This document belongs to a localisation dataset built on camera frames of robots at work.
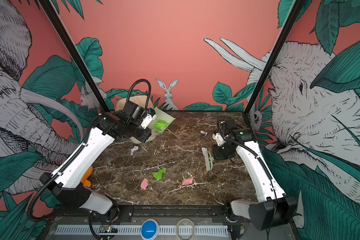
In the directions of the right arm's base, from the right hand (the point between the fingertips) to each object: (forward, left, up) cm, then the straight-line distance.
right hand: (213, 154), depth 73 cm
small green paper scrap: (+10, +27, +11) cm, 31 cm away
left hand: (+7, +32, +10) cm, 34 cm away
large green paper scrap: (-4, +30, -19) cm, 36 cm away
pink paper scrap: (-8, +38, -20) cm, 44 cm away
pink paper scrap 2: (-7, +12, -20) cm, 24 cm away
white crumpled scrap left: (+15, +48, -19) cm, 53 cm away
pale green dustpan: (+17, +26, +10) cm, 33 cm away
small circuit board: (-30, +51, -19) cm, 62 cm away
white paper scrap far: (+29, +1, -21) cm, 36 cm away
